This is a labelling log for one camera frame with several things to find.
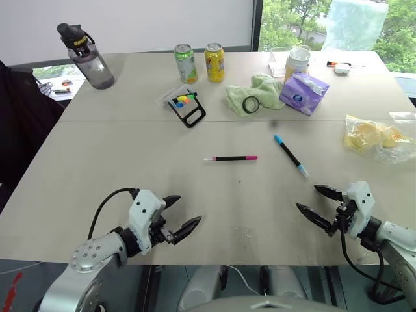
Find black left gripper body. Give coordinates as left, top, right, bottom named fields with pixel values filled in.
left=149, top=216, right=177, bottom=246

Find black tape roll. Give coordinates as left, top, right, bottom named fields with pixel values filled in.
left=242, top=96, right=261, bottom=116

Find white round container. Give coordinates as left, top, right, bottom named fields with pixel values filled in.
left=284, top=46, right=312, bottom=86

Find grey robot leg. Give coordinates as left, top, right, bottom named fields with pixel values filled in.
left=179, top=265, right=229, bottom=312
left=259, top=265, right=313, bottom=304

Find pack of highlighters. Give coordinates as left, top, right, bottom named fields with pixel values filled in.
left=155, top=85, right=207, bottom=129

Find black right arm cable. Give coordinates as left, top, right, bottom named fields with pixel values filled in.
left=339, top=227, right=408, bottom=300

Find grey robot torso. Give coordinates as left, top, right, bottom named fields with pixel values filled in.
left=207, top=294, right=334, bottom=312

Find red and black tool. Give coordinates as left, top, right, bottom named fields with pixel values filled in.
left=326, top=59, right=367, bottom=70

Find translucent bubble wrap sheet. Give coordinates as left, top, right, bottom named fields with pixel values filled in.
left=320, top=0, right=389, bottom=52

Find pink capped black marker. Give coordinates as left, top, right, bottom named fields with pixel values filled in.
left=203, top=155, right=259, bottom=163

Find yellow drink can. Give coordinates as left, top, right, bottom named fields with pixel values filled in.
left=203, top=42, right=226, bottom=83

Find light green cloth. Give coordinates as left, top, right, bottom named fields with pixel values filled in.
left=222, top=72, right=287, bottom=119

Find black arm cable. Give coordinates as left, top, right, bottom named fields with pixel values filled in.
left=339, top=227, right=408, bottom=300
left=87, top=187, right=137, bottom=242

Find small items on sill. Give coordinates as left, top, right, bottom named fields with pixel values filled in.
left=52, top=79, right=73, bottom=96

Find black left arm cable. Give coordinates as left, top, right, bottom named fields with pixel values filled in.
left=87, top=187, right=137, bottom=242

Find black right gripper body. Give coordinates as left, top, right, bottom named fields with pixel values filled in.
left=334, top=196, right=359, bottom=235

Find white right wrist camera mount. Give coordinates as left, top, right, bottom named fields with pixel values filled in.
left=343, top=181, right=375, bottom=241

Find blue capped black marker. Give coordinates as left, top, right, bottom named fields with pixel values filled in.
left=273, top=135, right=311, bottom=178

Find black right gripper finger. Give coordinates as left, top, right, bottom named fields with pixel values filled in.
left=313, top=185, right=345, bottom=202
left=295, top=202, right=341, bottom=237

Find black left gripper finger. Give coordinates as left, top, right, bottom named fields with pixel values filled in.
left=171, top=214, right=203, bottom=245
left=162, top=194, right=182, bottom=209

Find grey sports water bottle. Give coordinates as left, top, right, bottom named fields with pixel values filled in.
left=56, top=22, right=116, bottom=90

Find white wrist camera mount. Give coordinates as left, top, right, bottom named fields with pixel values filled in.
left=127, top=190, right=167, bottom=256
left=343, top=181, right=375, bottom=241

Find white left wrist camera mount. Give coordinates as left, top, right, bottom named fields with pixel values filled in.
left=127, top=190, right=167, bottom=256

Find green drink can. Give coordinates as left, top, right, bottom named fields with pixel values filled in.
left=174, top=43, right=199, bottom=85

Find white cable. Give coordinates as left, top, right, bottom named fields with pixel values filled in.
left=226, top=264, right=262, bottom=297

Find plastic bag of chips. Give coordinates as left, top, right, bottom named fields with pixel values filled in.
left=343, top=111, right=416, bottom=165

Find purple tissue pack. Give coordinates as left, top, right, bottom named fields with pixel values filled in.
left=279, top=71, right=331, bottom=118

